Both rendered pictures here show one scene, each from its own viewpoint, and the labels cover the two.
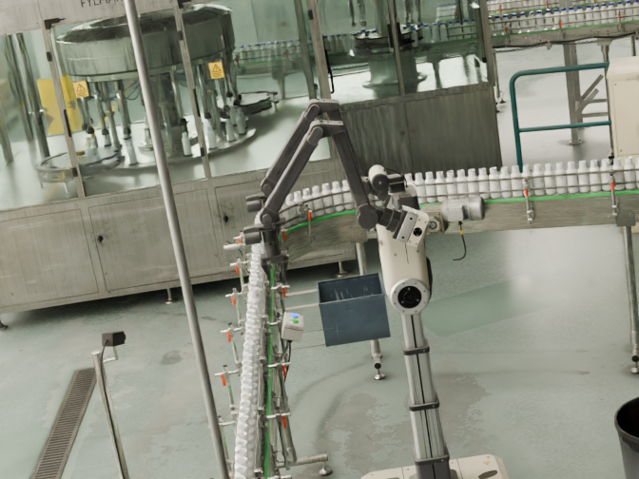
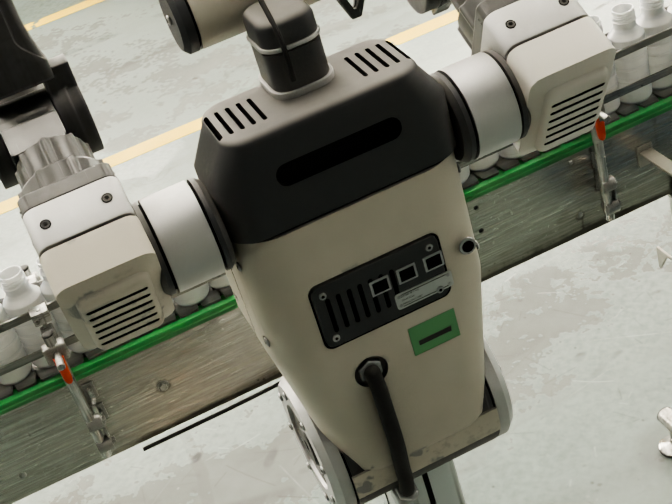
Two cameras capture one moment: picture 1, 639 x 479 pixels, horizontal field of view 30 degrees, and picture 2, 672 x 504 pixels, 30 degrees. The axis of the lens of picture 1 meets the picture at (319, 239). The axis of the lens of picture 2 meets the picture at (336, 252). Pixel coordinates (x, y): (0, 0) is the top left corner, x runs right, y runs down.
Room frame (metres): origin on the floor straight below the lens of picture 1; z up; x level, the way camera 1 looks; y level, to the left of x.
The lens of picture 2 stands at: (4.32, -1.33, 2.08)
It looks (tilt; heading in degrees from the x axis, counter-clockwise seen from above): 33 degrees down; 76
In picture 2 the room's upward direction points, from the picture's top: 18 degrees counter-clockwise
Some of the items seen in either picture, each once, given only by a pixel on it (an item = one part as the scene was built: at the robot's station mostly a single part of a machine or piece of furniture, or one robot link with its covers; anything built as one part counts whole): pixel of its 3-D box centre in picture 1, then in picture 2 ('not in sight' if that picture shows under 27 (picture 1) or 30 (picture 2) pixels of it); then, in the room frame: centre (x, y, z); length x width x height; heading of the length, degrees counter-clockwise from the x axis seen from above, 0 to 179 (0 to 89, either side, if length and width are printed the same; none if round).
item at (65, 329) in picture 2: (252, 363); (68, 301); (4.30, 0.33, 1.08); 0.06 x 0.06 x 0.17
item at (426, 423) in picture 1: (428, 441); not in sight; (4.58, -0.32, 0.49); 0.13 x 0.13 x 0.40; 89
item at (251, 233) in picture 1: (258, 228); not in sight; (4.36, 0.22, 1.60); 0.12 x 0.09 x 0.12; 89
